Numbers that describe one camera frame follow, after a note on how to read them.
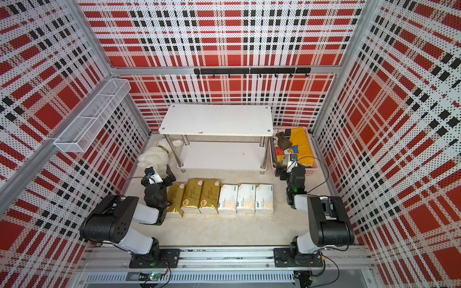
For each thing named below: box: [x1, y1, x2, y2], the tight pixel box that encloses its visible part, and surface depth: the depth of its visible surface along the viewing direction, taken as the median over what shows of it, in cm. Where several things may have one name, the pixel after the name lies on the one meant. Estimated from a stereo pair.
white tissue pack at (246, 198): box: [235, 183, 256, 213], surface depth 87 cm
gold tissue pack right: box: [199, 179, 222, 210], surface depth 87 cm
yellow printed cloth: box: [274, 127, 315, 167], surface depth 106 cm
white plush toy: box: [137, 136, 184, 173], surface depth 101 cm
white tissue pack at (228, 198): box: [216, 183, 239, 214], surface depth 88 cm
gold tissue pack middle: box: [180, 178, 204, 214], surface depth 86 cm
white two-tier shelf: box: [158, 104, 274, 176], surface depth 98 cm
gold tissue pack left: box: [166, 181, 187, 218], surface depth 86 cm
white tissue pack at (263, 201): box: [254, 183, 274, 213], surface depth 88 cm
